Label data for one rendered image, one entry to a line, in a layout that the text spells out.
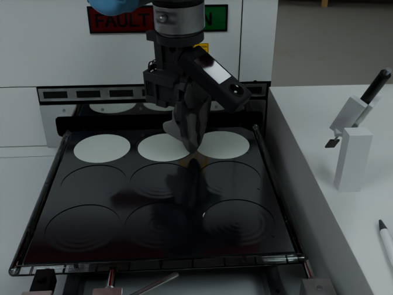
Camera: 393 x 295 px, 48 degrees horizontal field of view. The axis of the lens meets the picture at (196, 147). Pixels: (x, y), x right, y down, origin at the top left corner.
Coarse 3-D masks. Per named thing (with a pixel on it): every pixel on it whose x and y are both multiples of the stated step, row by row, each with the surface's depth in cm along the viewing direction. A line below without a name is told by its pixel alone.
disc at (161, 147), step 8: (152, 136) 84; (160, 136) 84; (168, 136) 83; (144, 144) 81; (152, 144) 81; (160, 144) 81; (168, 144) 81; (176, 144) 81; (144, 152) 79; (152, 152) 79; (160, 152) 78; (168, 152) 78; (176, 152) 78; (184, 152) 78; (160, 160) 76; (168, 160) 76
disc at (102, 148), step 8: (96, 136) 84; (104, 136) 84; (112, 136) 84; (120, 136) 84; (80, 144) 81; (88, 144) 81; (96, 144) 81; (104, 144) 81; (112, 144) 81; (120, 144) 81; (128, 144) 81; (80, 152) 79; (88, 152) 79; (96, 152) 79; (104, 152) 79; (112, 152) 79; (120, 152) 79; (88, 160) 76; (96, 160) 76; (104, 160) 76
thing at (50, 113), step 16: (48, 112) 86; (64, 112) 87; (80, 112) 87; (96, 112) 87; (112, 112) 87; (128, 112) 87; (144, 112) 88; (160, 112) 88; (48, 128) 88; (48, 144) 90
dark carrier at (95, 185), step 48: (96, 192) 69; (144, 192) 69; (192, 192) 68; (240, 192) 69; (48, 240) 59; (96, 240) 59; (144, 240) 59; (192, 240) 59; (240, 240) 59; (288, 240) 59
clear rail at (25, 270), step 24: (48, 264) 55; (72, 264) 55; (96, 264) 55; (120, 264) 55; (144, 264) 55; (168, 264) 55; (192, 264) 56; (216, 264) 56; (240, 264) 56; (264, 264) 56; (288, 264) 56
